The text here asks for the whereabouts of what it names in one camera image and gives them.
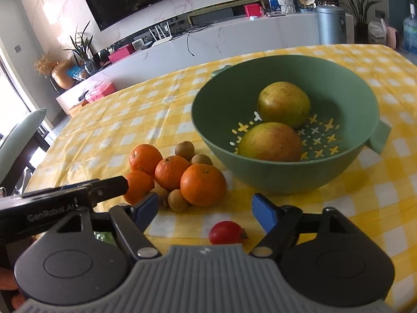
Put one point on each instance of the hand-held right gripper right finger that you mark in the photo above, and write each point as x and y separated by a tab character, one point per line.
263	210

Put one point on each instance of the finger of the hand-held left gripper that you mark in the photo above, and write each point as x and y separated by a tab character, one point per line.
109	189
65	187

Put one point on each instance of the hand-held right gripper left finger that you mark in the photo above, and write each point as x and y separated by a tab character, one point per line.
147	208

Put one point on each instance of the brown longan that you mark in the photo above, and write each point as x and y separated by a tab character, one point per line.
161	195

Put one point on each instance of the orange tangerine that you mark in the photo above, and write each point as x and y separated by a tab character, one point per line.
171	172
138	187
145	158
203	185

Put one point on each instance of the red cherry tomato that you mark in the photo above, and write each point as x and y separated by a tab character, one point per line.
225	233

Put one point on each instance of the green colander bowl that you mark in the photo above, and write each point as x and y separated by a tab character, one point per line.
221	130

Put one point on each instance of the person's left hand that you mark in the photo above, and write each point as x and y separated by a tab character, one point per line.
7	278

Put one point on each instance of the green chair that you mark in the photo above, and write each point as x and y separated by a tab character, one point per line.
19	143

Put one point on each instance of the green-yellow mango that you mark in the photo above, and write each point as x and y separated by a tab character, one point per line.
283	104
270	141

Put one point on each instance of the yellow checked tablecloth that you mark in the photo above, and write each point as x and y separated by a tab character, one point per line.
130	117

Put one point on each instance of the orange cardboard box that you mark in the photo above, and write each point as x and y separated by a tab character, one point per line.
78	108

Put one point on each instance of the pink carton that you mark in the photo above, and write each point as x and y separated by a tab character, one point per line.
101	91

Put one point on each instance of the gold vase with dried flowers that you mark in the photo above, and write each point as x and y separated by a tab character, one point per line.
62	73

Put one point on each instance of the blue snack packet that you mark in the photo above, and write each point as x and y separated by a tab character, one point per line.
76	72

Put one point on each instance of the pink flat box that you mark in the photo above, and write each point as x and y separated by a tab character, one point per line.
120	53

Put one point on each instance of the potted green plant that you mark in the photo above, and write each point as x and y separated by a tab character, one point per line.
83	47

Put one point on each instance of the small white clock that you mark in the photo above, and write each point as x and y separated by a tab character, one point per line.
138	44

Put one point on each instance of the white router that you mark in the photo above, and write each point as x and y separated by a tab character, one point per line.
161	39

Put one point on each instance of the white marble television console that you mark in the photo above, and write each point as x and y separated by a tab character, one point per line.
247	34

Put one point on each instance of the grey-blue trash can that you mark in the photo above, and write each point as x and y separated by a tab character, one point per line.
329	26

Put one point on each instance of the red box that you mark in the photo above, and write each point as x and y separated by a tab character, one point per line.
252	10

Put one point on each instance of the white plastic bag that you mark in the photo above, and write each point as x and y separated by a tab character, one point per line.
377	32

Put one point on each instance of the pink small appliance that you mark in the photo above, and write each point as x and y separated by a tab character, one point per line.
393	37

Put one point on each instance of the tall potted snake plant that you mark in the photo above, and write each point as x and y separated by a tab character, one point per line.
360	6

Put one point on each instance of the blue water jug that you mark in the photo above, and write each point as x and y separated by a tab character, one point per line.
410	31

